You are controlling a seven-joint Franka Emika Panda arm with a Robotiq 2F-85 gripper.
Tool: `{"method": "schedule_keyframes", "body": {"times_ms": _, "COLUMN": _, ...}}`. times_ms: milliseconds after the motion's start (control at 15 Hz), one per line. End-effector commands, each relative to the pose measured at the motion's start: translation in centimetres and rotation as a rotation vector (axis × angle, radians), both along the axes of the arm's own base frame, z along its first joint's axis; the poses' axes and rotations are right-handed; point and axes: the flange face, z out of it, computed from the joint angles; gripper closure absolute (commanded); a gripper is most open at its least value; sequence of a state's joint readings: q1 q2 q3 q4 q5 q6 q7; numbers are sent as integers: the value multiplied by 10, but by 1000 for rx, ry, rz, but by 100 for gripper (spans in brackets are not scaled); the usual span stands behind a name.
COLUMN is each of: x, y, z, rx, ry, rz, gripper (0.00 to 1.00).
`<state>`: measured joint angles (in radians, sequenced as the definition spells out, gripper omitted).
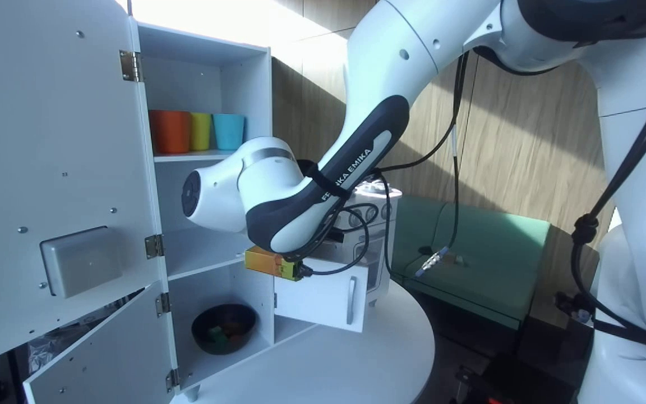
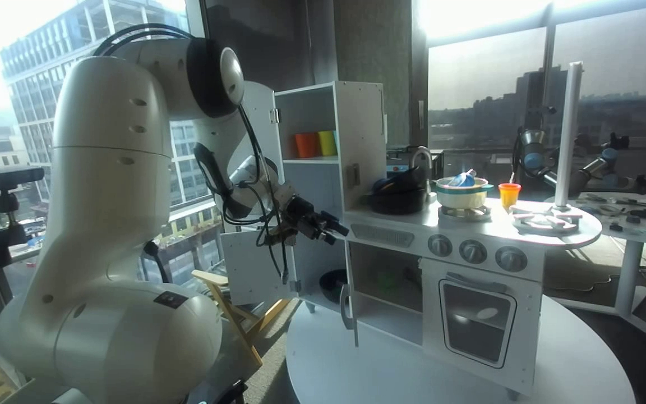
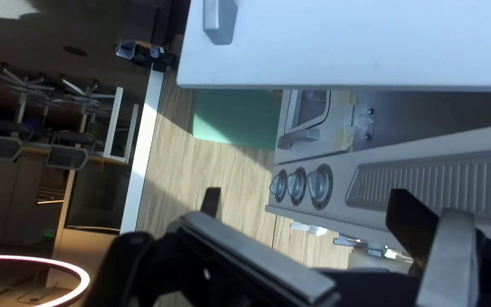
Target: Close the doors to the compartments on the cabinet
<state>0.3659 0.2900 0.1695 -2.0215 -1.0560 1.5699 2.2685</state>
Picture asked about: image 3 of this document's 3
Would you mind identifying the white toy kitchen cabinet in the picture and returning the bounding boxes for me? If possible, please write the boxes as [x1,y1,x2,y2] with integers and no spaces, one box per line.
[264,87,491,270]

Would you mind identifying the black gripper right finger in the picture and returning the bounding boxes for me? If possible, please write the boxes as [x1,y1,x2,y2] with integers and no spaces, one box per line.
[385,188,481,307]

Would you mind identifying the small black blue device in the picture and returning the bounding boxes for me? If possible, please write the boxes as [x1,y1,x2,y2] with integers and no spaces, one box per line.
[114,40,179,74]

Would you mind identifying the white oven door with window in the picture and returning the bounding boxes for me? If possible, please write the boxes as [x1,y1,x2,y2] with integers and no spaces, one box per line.
[276,89,338,152]

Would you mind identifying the green floor mat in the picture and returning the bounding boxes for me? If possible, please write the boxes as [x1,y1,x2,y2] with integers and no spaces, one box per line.
[191,89,283,150]

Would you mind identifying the white round ring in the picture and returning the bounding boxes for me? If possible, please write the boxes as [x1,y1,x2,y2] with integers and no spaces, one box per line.
[0,253,92,307]

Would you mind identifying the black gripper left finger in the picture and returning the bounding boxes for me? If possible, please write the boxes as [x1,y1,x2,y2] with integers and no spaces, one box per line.
[176,210,339,307]

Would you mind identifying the gray chair seat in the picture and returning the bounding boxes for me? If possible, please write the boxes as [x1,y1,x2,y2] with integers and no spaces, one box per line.
[0,133,22,164]
[46,144,90,173]

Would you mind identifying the gray oven knob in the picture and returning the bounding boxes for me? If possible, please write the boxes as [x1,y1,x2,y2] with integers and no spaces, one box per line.
[307,164,336,212]
[269,169,290,203]
[287,166,310,207]

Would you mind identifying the white wide cabinet door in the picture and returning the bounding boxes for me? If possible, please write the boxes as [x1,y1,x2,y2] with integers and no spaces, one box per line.
[176,0,491,92]

